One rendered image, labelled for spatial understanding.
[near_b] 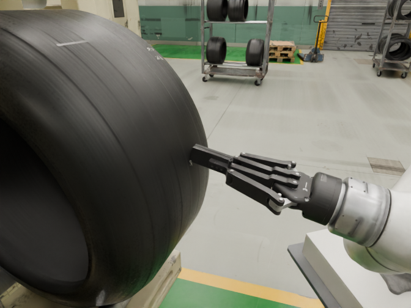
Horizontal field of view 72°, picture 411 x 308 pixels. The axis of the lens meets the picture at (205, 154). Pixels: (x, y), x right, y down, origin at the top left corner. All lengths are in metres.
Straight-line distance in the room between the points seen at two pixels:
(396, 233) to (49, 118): 0.46
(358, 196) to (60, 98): 0.40
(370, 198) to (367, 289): 0.61
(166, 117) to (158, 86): 0.06
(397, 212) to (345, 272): 0.62
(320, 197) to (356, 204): 0.05
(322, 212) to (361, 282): 0.62
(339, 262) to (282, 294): 0.86
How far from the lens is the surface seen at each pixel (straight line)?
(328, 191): 0.44
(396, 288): 1.05
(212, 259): 1.98
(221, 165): 0.46
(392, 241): 0.45
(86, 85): 0.40
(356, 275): 1.05
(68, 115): 0.39
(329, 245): 1.10
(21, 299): 0.95
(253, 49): 5.84
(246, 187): 0.43
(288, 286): 1.92
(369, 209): 0.44
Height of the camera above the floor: 1.48
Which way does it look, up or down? 28 degrees down
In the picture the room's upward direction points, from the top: straight up
